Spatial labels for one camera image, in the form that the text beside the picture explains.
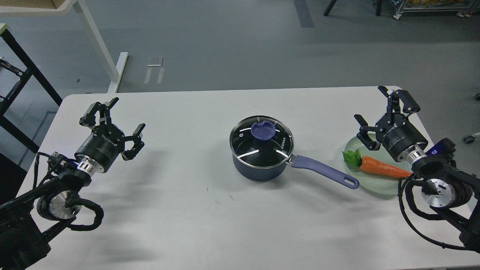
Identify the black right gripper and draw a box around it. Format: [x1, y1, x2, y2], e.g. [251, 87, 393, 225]
[354, 86, 428, 162]

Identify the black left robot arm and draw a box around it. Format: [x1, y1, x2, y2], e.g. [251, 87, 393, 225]
[0, 97, 146, 270]

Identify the glass lid purple knob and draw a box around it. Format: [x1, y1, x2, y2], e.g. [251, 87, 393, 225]
[229, 115, 294, 169]

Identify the toy carrot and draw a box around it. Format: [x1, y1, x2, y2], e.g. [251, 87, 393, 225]
[342, 149, 412, 179]

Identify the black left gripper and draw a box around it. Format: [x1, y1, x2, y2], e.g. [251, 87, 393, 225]
[74, 97, 146, 173]

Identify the white desk frame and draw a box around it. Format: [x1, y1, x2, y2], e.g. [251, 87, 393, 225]
[0, 0, 129, 94]

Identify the black metal rack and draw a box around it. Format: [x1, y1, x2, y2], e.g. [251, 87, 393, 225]
[0, 24, 62, 153]

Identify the caster wheel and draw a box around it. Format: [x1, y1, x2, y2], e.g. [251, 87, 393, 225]
[462, 135, 476, 144]

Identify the dark blue saucepan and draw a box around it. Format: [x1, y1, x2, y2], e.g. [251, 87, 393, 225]
[229, 115, 360, 189]

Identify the translucent green plate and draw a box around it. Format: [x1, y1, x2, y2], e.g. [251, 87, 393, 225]
[344, 136, 411, 195]

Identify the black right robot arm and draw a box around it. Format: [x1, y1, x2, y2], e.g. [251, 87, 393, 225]
[354, 86, 479, 252]

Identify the metal cart base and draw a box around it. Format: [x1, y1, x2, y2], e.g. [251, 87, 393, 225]
[391, 0, 479, 20]

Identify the black furniture leg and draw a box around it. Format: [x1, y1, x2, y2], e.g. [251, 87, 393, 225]
[323, 0, 337, 17]

